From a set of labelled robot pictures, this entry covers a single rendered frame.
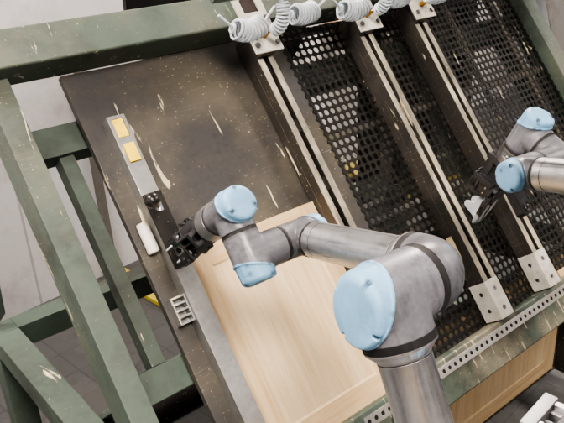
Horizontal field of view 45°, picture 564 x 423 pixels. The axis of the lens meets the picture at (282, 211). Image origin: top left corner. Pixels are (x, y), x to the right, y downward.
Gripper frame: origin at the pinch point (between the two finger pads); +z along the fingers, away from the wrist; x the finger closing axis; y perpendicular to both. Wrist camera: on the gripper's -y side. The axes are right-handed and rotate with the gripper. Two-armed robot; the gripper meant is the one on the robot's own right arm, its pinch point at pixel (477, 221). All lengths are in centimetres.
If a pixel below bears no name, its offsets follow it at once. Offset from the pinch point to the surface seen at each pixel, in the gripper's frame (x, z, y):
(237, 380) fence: 70, 31, 10
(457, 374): 8.5, 39.4, -22.3
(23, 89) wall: -9, 131, 243
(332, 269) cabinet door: 27.0, 25.0, 19.5
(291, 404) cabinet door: 58, 38, -1
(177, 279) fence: 70, 20, 36
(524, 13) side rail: -118, -8, 59
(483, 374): -0.4, 40.8, -27.1
